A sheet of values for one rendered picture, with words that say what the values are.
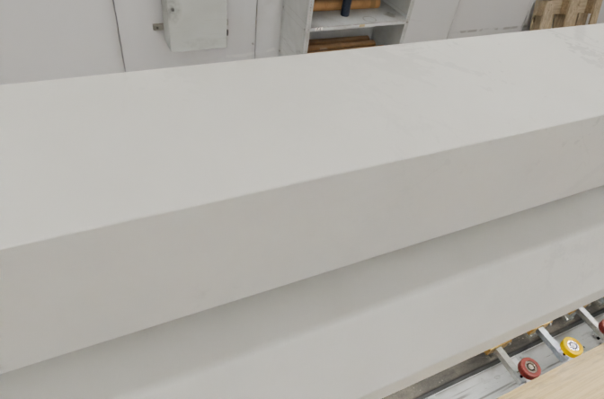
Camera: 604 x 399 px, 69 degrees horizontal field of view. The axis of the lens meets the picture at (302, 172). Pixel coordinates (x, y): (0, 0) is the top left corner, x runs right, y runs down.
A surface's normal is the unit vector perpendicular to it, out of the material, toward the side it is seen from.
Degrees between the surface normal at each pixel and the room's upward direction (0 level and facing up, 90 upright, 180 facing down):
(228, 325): 0
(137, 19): 90
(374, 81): 0
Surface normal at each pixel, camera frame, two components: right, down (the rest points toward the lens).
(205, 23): 0.40, 0.64
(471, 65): 0.11, -0.74
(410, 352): 0.41, 0.19
